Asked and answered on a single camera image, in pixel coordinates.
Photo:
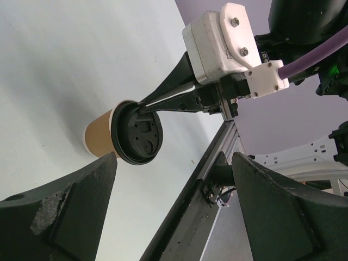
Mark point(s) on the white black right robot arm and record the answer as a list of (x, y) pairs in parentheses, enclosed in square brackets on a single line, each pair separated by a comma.
[(310, 38)]

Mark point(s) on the black plastic cup lid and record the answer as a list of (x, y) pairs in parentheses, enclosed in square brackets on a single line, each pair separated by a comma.
[(137, 138)]

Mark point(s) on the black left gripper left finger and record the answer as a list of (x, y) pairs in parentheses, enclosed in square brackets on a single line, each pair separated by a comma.
[(61, 220)]

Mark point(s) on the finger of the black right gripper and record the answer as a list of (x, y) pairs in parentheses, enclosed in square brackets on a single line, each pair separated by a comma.
[(179, 79), (189, 102)]

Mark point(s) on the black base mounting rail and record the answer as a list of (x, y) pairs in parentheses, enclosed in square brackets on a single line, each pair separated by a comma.
[(185, 231)]

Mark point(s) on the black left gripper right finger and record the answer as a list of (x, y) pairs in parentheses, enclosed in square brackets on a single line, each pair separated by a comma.
[(287, 220)]

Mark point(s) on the brown paper coffee cup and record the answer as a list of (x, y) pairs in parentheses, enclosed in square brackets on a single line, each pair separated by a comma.
[(97, 135)]

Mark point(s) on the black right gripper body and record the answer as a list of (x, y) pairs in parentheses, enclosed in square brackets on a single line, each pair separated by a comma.
[(222, 97)]

